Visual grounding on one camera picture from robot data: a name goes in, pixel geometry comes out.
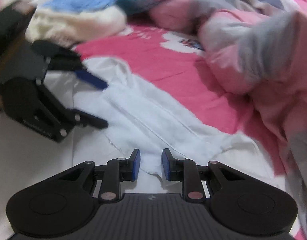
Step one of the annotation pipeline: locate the white shirt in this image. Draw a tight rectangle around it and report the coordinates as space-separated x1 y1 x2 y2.
0 57 286 239

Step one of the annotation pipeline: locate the cream sweater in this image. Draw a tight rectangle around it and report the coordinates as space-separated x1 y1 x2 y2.
25 5 127 48

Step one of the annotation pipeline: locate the blue garment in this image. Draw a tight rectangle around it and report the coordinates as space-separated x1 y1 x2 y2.
42 0 117 13

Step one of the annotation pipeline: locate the pink floral bed sheet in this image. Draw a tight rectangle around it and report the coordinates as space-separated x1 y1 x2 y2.
77 22 285 177

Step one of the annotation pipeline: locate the pink grey blue duvet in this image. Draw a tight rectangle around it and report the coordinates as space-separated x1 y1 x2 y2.
117 0 307 236

